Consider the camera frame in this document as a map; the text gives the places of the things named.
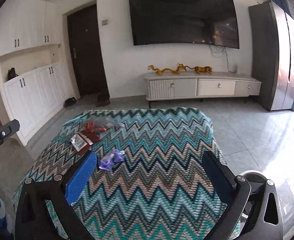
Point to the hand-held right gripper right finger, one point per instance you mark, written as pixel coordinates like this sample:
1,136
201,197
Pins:
217,177

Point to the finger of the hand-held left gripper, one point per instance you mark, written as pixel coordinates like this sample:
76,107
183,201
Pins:
7,129

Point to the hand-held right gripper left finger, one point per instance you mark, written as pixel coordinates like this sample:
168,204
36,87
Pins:
83,177

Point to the purple and clear wrapper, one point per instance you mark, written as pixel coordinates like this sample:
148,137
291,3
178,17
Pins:
111,160

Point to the silver and dark red packet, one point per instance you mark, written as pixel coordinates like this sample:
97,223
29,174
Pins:
83,142

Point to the white round trash bin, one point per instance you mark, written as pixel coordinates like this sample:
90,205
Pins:
253,175

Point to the small red wrapper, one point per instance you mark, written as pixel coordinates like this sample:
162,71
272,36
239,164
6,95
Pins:
91,126

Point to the clear plastic bag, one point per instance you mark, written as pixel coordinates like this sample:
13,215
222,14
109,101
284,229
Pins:
109,124

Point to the white built-in cabinet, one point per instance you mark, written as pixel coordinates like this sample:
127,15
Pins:
36,92

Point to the black handbag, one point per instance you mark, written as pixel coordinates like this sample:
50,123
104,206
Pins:
11,74

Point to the zigzag knitted blanket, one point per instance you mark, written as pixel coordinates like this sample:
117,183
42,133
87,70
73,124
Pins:
147,180

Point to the pair of black shoes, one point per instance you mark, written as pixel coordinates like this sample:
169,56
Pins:
69,102

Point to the white television stand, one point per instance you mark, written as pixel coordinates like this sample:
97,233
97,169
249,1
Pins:
217,86

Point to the dark brown door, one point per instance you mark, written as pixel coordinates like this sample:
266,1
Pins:
86,55

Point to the gold tiger figurine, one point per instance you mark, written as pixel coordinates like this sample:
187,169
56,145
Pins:
203,69

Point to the white router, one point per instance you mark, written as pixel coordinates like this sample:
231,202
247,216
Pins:
235,69

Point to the gold dragon figurine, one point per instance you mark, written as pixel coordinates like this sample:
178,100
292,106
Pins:
180,68
159,70

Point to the grey refrigerator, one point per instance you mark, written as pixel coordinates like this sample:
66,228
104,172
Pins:
264,55

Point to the wall switch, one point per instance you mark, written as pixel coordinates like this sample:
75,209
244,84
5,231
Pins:
104,22

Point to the black wall television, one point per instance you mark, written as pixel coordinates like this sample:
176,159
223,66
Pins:
182,17

